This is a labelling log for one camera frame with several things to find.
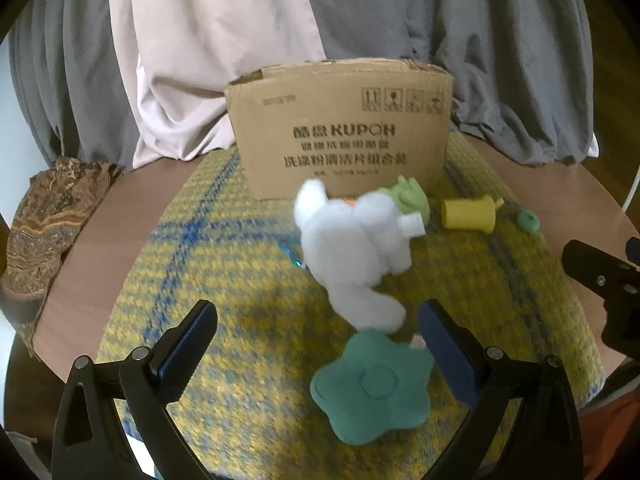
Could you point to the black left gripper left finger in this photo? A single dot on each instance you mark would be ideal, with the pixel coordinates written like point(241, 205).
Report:
point(89, 441)

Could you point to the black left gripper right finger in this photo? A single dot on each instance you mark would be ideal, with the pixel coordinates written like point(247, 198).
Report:
point(522, 421)

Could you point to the teal ring toy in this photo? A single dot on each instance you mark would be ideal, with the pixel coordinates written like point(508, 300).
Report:
point(528, 221)

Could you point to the yellow toy cup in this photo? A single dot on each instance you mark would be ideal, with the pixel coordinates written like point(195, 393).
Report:
point(470, 214)

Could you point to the teal flower plush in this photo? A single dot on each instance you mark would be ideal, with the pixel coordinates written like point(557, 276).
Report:
point(375, 386)

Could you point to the green dinosaur toy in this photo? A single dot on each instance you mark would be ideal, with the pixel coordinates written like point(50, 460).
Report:
point(409, 197)

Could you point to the white bunny plush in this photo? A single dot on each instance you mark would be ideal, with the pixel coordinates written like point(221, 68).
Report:
point(348, 249)

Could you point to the red orange cloth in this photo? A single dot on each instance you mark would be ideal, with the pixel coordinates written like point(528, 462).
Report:
point(610, 439)

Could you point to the white curved pipe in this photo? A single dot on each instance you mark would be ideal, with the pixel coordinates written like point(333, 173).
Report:
point(632, 191)

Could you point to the yellow blue plaid mat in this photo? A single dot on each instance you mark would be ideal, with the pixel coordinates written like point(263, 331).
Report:
point(247, 412)

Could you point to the brown paisley cloth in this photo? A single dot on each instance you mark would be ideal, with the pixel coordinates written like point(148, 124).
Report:
point(56, 207)

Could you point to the grey curtain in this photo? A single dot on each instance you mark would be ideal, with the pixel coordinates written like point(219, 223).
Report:
point(523, 76)

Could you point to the blue carabiner clip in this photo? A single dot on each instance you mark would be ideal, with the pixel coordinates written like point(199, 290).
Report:
point(293, 250)

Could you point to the brown cardboard box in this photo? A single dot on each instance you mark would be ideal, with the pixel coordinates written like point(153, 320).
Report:
point(356, 125)

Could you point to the pale pink curtain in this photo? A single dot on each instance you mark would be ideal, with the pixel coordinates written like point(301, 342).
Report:
point(176, 57)

